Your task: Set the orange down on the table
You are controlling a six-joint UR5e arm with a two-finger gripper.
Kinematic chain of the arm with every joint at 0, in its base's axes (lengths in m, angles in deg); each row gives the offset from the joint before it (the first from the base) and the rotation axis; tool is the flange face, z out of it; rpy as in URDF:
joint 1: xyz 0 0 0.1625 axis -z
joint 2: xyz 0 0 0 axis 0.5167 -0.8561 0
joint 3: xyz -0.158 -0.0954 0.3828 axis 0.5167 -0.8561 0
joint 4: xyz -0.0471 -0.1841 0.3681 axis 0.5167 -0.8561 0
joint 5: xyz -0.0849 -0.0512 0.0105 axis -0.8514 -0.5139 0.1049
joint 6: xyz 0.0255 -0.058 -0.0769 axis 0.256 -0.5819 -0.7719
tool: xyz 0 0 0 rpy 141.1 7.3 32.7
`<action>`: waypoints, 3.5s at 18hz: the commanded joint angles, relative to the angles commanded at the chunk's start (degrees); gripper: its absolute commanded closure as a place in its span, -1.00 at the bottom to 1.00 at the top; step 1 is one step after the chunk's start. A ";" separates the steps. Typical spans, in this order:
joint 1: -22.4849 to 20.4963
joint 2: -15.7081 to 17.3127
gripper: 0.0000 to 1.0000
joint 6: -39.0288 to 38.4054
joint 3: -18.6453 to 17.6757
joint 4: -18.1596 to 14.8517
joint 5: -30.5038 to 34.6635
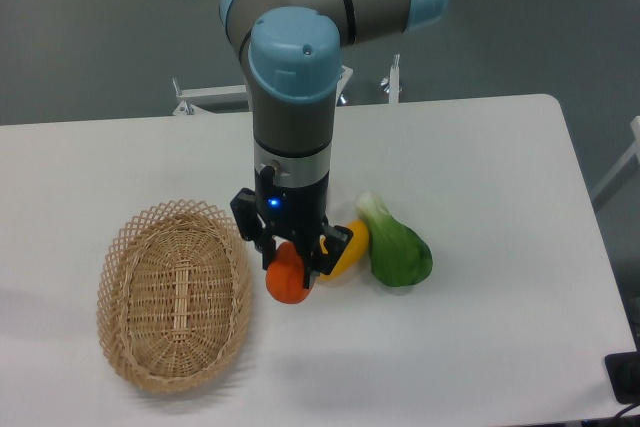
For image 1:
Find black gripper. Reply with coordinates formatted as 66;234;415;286
230;167;353;290

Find white metal post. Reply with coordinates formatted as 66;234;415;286
380;53;402;104

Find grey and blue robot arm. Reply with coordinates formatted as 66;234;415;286
218;0;448;288

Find black device at table edge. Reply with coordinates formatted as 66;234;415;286
604;351;639;404

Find orange fruit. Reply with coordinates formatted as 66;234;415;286
265;242;311;304

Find oval wicker basket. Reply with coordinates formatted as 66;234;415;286
96;199;252;394

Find white frame at right edge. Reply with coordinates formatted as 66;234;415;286
590;116;639;212

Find green bok choy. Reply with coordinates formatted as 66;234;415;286
355;191;433;288

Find yellow lemon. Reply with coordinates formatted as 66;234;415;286
318;220;370;281

